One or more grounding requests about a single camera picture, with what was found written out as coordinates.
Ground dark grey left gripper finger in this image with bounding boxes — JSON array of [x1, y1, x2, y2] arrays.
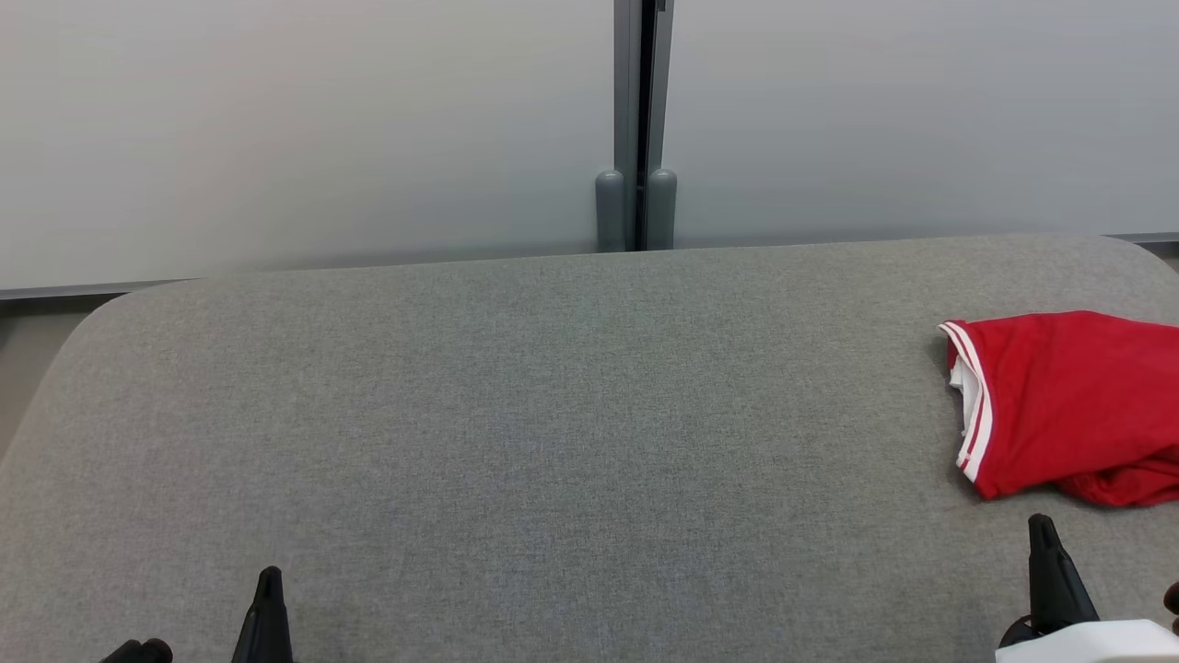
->
[[231, 566, 295, 663], [99, 639, 174, 663]]

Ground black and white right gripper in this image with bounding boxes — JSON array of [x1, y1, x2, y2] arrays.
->
[[995, 514, 1179, 663]]

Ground red shorts with white stripes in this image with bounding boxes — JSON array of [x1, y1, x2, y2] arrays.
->
[[1059, 456, 1179, 509]]

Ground red and white basketball jersey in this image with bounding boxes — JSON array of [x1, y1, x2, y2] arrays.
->
[[938, 310, 1179, 504]]

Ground white partition panel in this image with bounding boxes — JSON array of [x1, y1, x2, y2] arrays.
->
[[663, 0, 1179, 246], [0, 0, 618, 301]]

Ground grey partition post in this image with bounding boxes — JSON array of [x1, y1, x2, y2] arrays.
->
[[644, 0, 679, 251], [594, 0, 643, 253]]

